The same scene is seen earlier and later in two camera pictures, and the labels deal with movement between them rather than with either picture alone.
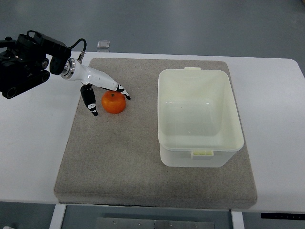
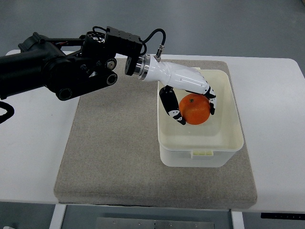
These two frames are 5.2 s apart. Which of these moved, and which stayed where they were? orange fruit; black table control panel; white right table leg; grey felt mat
Moved: orange fruit
Stayed: white right table leg; grey felt mat; black table control panel
